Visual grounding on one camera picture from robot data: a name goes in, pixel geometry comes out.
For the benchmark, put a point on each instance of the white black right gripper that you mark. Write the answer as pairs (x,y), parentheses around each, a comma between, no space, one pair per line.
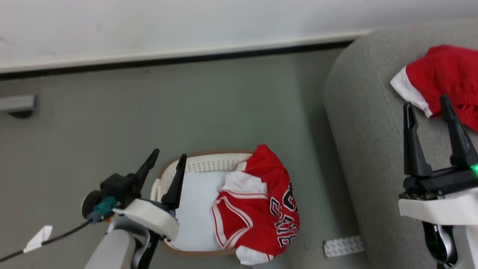
(440,205)

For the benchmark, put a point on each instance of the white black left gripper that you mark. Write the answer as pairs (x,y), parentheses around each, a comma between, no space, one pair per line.
(149,217)

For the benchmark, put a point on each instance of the red garment with white hem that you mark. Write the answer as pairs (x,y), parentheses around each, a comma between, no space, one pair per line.
(444,74)

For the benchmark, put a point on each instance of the red striped basketball jersey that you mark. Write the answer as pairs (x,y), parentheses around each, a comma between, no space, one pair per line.
(269,175)

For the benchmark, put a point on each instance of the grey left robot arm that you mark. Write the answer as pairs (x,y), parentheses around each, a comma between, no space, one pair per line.
(112,250)

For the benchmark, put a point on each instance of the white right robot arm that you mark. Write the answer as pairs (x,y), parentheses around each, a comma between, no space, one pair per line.
(471,246)

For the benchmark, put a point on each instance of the white perforated basket brown rim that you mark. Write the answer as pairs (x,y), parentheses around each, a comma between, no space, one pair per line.
(209,162)

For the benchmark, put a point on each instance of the plain white cloth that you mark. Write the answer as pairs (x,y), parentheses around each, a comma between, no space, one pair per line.
(198,209)

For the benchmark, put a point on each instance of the grey fabric sofa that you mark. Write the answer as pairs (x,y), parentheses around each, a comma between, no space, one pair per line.
(366,130)

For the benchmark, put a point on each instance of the white and black baseboard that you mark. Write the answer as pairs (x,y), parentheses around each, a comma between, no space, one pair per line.
(149,60)

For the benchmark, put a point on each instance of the white textured floor strip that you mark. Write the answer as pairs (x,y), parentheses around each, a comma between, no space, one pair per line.
(343,246)

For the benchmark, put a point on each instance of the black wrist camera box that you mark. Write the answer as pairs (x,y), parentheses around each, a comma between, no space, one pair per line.
(114,186)

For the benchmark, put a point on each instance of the black round frame foot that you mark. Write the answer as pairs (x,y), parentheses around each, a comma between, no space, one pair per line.
(19,114)

